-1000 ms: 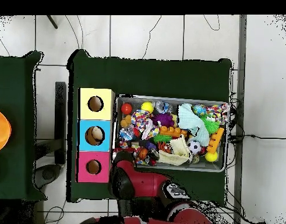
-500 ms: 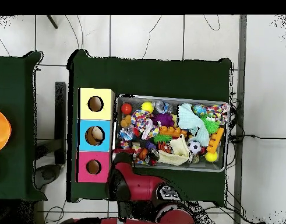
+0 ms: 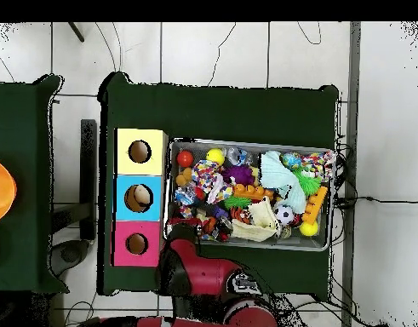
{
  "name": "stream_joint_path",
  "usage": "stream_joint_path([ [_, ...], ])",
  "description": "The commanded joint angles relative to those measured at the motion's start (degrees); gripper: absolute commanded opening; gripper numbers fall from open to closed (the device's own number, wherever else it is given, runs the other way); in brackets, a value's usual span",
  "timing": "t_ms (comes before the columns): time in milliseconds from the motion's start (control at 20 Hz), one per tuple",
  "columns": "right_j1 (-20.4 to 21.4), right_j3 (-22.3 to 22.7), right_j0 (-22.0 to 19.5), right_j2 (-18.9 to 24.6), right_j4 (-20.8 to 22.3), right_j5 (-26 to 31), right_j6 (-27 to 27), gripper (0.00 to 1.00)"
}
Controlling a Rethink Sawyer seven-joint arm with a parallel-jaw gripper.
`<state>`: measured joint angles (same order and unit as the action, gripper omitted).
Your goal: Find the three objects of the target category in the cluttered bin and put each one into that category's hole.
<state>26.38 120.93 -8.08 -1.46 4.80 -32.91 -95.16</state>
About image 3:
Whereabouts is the wooden three-hole box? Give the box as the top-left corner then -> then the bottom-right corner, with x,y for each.
111,128 -> 169,267

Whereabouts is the crushed soda can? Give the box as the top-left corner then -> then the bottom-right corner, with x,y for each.
215,215 -> 234,239

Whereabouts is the red orange ball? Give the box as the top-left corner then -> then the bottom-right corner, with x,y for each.
176,150 -> 195,169

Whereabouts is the yellow ball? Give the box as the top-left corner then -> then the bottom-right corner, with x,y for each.
205,147 -> 226,167

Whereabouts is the purple knobbly toy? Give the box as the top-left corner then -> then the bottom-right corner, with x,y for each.
221,164 -> 256,186

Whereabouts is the orange studded building brick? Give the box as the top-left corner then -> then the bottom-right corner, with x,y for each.
232,183 -> 275,201

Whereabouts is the cream waffle cloth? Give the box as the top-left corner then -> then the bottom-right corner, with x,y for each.
230,196 -> 281,244

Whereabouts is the small soccer ball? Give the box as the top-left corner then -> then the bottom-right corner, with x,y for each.
273,204 -> 295,226

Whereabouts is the mint green cloth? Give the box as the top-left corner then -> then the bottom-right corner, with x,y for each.
259,150 -> 308,215

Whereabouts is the black panel stand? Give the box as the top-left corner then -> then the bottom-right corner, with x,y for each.
79,118 -> 98,241

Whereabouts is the globe print ball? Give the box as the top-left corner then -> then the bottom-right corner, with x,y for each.
281,152 -> 303,171

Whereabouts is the green spiky ball with eyes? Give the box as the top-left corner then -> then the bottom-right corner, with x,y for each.
292,168 -> 323,198

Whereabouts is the dark green side tablecloth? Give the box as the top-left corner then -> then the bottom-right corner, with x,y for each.
0,73 -> 70,295

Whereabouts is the orange bowl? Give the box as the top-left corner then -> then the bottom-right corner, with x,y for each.
0,158 -> 18,225

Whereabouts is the wire mesh bin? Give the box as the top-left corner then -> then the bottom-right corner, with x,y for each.
162,136 -> 337,253

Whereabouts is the long black floor cable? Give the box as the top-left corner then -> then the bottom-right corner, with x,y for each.
334,195 -> 418,209

